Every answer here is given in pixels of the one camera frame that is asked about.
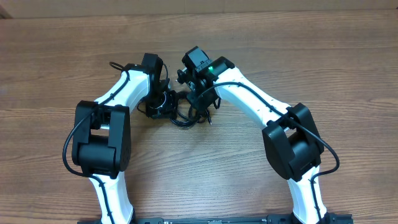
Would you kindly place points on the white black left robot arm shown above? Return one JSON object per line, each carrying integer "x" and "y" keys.
{"x": 99, "y": 145}

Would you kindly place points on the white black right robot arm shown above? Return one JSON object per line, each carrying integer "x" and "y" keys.
{"x": 292, "y": 142}

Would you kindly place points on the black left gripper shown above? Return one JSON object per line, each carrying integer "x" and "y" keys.
{"x": 165, "y": 112}

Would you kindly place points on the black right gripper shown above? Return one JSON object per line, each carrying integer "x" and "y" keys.
{"x": 199, "y": 101}

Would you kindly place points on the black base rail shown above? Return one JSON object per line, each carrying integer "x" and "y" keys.
{"x": 217, "y": 220}

